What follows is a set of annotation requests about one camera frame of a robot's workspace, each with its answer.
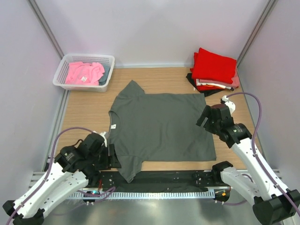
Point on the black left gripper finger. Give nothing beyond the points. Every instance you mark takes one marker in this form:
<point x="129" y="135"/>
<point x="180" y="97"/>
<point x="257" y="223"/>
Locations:
<point x="111" y="149"/>
<point x="114" y="163"/>

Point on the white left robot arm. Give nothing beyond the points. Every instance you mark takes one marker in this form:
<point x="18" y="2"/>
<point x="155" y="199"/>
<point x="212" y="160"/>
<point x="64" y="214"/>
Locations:
<point x="75" y="167"/>

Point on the black folded t shirt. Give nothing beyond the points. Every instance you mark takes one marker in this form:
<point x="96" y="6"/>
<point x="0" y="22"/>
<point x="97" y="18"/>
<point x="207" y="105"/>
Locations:
<point x="207" y="92"/>

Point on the dark grey t shirt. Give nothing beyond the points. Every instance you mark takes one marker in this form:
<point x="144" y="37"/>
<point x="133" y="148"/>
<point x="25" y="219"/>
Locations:
<point x="157" y="127"/>

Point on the blue grey t shirt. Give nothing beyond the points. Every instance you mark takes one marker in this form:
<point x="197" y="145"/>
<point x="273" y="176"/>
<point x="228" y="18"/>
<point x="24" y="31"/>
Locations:
<point x="103" y="79"/>

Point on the white slotted cable duct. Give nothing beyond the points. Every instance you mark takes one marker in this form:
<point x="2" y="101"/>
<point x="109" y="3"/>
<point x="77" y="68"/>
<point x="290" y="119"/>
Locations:
<point x="133" y="196"/>

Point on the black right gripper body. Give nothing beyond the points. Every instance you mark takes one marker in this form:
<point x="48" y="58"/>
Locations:
<point x="209" y="120"/>

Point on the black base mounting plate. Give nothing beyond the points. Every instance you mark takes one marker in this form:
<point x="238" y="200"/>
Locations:
<point x="162" y="181"/>

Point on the pink white folded t shirt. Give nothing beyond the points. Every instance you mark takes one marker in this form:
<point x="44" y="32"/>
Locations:
<point x="235" y="83"/>

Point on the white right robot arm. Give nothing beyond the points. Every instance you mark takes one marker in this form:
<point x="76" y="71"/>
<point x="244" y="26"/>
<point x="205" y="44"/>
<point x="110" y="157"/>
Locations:
<point x="271" y="200"/>

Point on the white plastic laundry basket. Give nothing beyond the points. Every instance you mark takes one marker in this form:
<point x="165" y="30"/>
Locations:
<point x="62" y="70"/>

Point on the orange red folded t shirt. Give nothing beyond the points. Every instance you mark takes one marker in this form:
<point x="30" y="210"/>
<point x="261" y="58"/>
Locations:
<point x="208" y="87"/>

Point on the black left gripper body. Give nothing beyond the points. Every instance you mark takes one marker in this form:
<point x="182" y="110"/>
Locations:
<point x="108" y="157"/>

